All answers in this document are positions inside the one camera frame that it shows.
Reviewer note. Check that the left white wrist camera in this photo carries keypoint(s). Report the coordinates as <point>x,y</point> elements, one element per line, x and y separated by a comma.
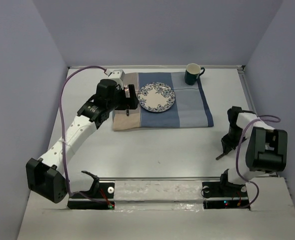
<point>117,76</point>

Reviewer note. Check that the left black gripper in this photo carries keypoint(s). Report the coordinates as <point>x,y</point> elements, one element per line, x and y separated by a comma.
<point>133,101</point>

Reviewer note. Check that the blue floral ceramic plate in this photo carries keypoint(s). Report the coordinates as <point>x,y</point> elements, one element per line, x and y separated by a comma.
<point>156,97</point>

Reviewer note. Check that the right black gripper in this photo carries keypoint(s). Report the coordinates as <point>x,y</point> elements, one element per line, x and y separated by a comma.
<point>228,145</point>

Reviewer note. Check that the blue beige checked cloth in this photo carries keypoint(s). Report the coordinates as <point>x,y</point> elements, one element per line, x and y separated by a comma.
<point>190,109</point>

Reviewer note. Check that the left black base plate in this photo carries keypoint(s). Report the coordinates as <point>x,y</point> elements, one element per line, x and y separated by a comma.
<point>103,199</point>

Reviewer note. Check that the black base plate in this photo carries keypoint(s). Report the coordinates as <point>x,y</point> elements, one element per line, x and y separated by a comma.
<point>103,199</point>
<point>217,197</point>

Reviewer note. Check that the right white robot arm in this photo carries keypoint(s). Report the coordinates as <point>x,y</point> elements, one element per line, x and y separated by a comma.
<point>260,148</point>

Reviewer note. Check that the green white ceramic mug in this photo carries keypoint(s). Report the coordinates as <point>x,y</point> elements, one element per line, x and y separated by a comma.
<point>192,73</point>

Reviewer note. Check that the silver table knife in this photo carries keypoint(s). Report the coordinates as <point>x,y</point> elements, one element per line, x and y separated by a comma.
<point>220,156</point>

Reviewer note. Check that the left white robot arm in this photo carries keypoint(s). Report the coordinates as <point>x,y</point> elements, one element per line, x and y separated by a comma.
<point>48,175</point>

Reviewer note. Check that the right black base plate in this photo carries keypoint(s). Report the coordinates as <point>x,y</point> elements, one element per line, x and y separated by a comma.
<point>217,197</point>

